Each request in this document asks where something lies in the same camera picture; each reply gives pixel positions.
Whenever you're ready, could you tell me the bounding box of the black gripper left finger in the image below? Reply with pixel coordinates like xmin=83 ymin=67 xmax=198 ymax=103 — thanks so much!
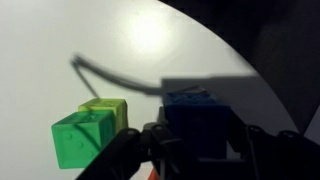
xmin=142 ymin=122 xmax=199 ymax=180

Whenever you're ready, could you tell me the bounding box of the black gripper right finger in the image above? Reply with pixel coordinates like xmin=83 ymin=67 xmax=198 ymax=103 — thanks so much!
xmin=227 ymin=112 xmax=265 ymax=180

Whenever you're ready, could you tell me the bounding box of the blue block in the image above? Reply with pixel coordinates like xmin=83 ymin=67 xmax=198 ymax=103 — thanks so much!
xmin=163 ymin=93 xmax=231 ymax=159

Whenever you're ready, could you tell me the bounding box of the orange block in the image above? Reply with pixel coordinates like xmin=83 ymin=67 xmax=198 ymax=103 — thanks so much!
xmin=148 ymin=168 xmax=158 ymax=180

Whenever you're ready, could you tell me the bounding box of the grey block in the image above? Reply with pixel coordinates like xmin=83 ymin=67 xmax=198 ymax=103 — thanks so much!
xmin=176 ymin=86 xmax=207 ymax=93

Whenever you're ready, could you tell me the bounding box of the yellow-green block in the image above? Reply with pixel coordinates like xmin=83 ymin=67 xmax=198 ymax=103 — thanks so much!
xmin=78 ymin=98 xmax=128 ymax=132

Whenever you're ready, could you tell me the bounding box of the green block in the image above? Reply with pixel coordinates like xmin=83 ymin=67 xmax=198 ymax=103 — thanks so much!
xmin=51 ymin=110 xmax=115 ymax=169

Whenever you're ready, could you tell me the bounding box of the round white table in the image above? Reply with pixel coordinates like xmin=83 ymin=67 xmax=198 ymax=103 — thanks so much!
xmin=0 ymin=0 xmax=295 ymax=180

